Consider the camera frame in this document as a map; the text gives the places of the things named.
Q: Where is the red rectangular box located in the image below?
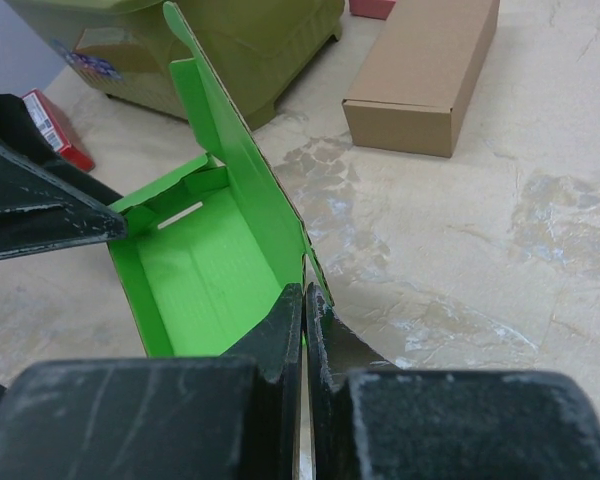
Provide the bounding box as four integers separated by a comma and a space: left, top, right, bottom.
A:
22, 89, 96, 172

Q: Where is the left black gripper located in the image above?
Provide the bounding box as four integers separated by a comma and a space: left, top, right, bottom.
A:
0, 94, 128, 260

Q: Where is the olive green plastic bin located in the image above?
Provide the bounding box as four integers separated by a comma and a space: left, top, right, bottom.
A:
4, 0, 346, 132

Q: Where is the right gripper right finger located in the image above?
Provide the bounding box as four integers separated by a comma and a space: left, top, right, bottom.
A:
304, 284, 600, 479

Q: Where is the brown cardboard box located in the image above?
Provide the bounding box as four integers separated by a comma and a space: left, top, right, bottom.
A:
342, 0, 500, 158

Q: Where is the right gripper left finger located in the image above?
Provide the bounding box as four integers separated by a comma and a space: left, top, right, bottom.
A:
0, 284, 303, 479

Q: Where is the pink box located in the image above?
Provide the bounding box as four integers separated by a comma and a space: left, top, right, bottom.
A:
349, 0, 396, 20

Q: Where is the green paper box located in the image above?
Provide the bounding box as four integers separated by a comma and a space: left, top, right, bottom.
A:
108, 1, 320, 357

